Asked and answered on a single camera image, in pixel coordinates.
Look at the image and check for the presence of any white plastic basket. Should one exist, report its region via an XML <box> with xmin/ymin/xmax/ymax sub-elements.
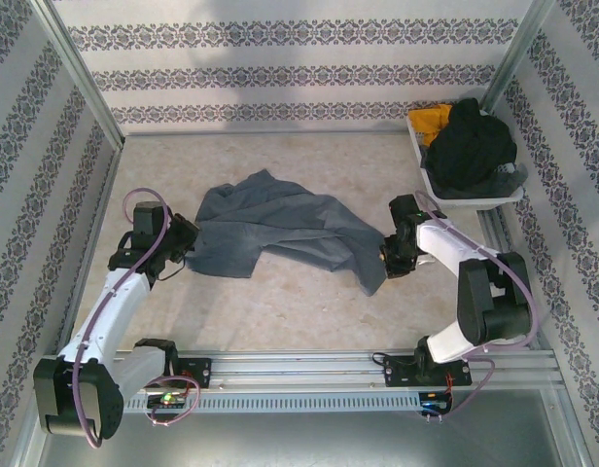
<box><xmin>406</xmin><ymin>109</ymin><xmax>526</xmax><ymax>213</ymax></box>

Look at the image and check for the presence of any black t-shirt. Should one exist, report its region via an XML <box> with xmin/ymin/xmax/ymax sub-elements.
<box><xmin>420</xmin><ymin>96</ymin><xmax>518</xmax><ymax>190</ymax></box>

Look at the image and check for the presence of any dark grey t-shirt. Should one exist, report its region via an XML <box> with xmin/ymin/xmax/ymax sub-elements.
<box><xmin>440</xmin><ymin>164</ymin><xmax>528</xmax><ymax>200</ymax></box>

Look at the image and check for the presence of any yellow t-shirt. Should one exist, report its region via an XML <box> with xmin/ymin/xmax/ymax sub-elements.
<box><xmin>408</xmin><ymin>103</ymin><xmax>454</xmax><ymax>147</ymax></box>

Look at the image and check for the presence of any right controller board blue light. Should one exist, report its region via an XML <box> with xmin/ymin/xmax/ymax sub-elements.
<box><xmin>420</xmin><ymin>391</ymin><xmax>454</xmax><ymax>415</ymax></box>

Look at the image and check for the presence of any left controller board green light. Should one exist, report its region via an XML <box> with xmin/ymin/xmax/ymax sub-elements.
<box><xmin>147</xmin><ymin>392</ymin><xmax>189</xmax><ymax>409</ymax></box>

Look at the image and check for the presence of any grey metal sheet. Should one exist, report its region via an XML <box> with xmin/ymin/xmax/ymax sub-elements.
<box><xmin>17</xmin><ymin>411</ymin><xmax>590</xmax><ymax>467</ymax></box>

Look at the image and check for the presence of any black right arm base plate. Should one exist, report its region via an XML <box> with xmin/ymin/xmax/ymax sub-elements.
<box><xmin>382</xmin><ymin>353</ymin><xmax>474</xmax><ymax>389</ymax></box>

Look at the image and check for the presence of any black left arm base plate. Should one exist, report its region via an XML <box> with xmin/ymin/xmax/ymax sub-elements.
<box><xmin>175</xmin><ymin>357</ymin><xmax>213</xmax><ymax>389</ymax></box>

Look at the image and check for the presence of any aluminium mounting rail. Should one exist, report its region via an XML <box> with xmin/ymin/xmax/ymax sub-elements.
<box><xmin>36</xmin><ymin>352</ymin><xmax>558</xmax><ymax>390</ymax></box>

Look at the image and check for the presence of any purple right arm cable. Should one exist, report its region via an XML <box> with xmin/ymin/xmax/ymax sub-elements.
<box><xmin>414</xmin><ymin>190</ymin><xmax>540</xmax><ymax>419</ymax></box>

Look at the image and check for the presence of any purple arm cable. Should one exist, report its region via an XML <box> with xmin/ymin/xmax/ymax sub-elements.
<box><xmin>68</xmin><ymin>188</ymin><xmax>202</xmax><ymax>449</ymax></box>
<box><xmin>414</xmin><ymin>190</ymin><xmax>540</xmax><ymax>419</ymax></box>

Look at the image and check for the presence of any slotted grey cable duct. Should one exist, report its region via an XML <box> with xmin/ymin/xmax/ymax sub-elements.
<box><xmin>123</xmin><ymin>391</ymin><xmax>454</xmax><ymax>414</ymax></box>

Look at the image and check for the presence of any aluminium frame post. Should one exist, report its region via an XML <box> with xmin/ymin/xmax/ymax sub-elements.
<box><xmin>477</xmin><ymin>0</ymin><xmax>558</xmax><ymax>114</ymax></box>
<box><xmin>30</xmin><ymin>0</ymin><xmax>126</xmax><ymax>153</ymax></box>

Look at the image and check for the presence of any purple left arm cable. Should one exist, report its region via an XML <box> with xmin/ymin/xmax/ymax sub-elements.
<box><xmin>68</xmin><ymin>188</ymin><xmax>202</xmax><ymax>449</ymax></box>

